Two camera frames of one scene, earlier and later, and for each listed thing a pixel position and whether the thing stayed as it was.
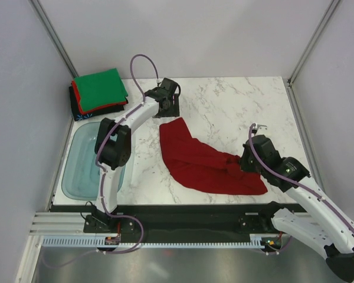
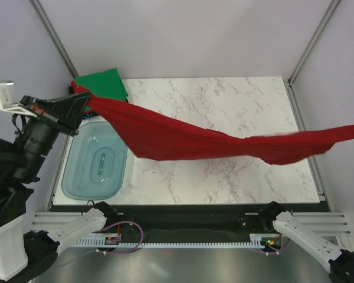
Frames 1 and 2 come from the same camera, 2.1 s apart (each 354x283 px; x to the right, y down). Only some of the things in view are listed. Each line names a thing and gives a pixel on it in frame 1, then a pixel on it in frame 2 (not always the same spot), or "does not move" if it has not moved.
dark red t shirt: (205, 167) -> (156, 138)
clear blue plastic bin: (80, 173) does not move
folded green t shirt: (101, 88) does not move
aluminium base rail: (60, 224) does not move
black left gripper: (174, 110) -> (66, 111)
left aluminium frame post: (43, 17) does not move
